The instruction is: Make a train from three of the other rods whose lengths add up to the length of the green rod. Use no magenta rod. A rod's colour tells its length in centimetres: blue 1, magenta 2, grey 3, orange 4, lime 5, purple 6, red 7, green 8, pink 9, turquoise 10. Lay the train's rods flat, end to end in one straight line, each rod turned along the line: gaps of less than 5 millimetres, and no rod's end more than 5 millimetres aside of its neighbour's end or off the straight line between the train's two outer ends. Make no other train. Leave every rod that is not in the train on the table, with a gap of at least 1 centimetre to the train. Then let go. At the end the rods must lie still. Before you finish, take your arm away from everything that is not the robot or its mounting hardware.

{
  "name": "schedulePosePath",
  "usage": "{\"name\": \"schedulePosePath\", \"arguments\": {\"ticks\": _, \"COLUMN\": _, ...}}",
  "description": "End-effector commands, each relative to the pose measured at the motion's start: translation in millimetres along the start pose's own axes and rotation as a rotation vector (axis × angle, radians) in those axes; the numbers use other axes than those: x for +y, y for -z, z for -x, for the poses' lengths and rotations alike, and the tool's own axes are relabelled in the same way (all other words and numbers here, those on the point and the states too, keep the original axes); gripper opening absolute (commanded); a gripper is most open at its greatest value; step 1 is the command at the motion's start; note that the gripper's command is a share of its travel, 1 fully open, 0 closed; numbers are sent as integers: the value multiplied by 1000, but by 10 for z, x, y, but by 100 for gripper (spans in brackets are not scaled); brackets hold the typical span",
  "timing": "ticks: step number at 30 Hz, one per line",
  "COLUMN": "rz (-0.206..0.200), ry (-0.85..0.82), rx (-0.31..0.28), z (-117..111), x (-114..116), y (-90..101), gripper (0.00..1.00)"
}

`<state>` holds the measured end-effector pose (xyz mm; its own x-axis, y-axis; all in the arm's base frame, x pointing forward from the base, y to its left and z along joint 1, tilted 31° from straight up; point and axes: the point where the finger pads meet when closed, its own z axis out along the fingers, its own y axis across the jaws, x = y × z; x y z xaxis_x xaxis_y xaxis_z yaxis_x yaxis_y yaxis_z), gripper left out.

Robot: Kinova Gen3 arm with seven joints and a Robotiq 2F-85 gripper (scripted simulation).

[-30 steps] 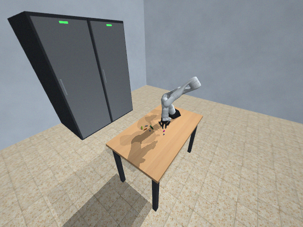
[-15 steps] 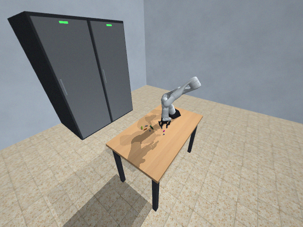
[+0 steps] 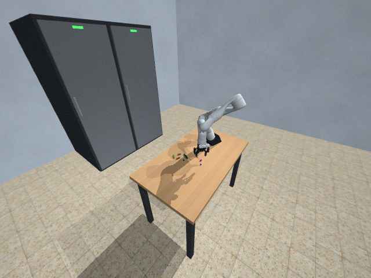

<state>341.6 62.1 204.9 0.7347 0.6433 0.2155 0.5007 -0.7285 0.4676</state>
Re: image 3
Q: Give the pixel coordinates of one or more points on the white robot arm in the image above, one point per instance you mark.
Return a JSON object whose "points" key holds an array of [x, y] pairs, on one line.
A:
{"points": [[206, 120]]}

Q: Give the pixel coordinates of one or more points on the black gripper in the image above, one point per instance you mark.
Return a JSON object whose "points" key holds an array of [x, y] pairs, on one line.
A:
{"points": [[200, 150]]}

